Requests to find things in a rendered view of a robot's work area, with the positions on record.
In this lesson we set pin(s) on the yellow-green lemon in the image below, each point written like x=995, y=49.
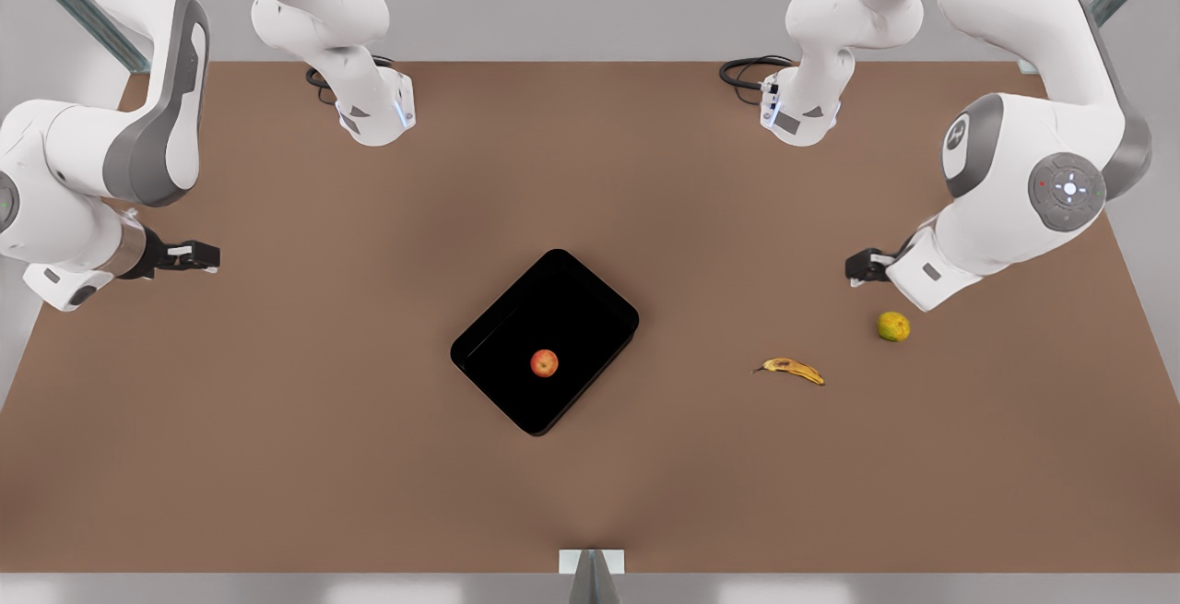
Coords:
x=893, y=326

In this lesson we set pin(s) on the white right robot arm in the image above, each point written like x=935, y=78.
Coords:
x=157, y=106

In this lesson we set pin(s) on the spotted yellow banana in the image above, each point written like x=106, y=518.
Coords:
x=793, y=370

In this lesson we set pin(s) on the black storage box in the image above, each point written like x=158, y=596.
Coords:
x=544, y=342

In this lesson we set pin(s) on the red apple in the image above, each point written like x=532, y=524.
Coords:
x=544, y=363

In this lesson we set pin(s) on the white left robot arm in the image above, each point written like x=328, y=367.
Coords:
x=1014, y=189

